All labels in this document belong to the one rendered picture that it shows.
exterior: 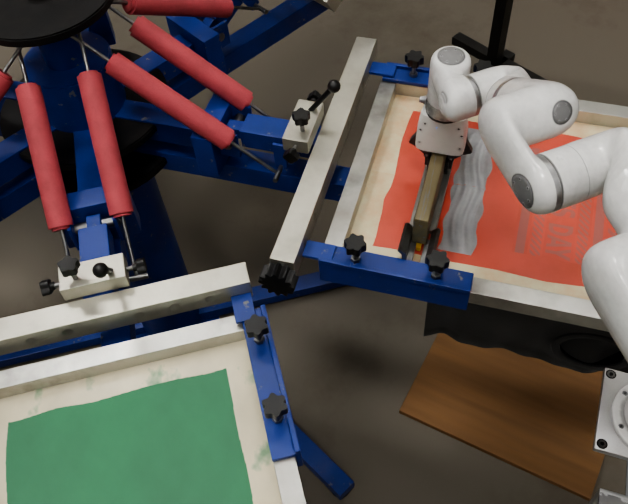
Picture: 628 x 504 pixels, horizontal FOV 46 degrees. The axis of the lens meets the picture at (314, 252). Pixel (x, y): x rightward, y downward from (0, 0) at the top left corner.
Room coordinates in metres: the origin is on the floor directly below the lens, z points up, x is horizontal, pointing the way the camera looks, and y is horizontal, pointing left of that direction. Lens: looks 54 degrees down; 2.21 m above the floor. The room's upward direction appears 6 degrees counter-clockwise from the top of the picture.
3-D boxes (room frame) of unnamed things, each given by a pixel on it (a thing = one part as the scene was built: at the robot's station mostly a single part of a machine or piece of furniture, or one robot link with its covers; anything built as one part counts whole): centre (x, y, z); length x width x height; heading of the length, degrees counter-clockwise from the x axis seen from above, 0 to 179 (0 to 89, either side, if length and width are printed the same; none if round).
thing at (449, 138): (1.08, -0.28, 1.12); 0.10 x 0.08 x 0.11; 69
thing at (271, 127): (1.20, 0.05, 1.02); 0.17 x 0.06 x 0.05; 69
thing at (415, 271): (0.82, -0.16, 0.97); 0.30 x 0.05 x 0.07; 69
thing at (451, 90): (1.03, -0.29, 1.25); 0.15 x 0.10 x 0.11; 16
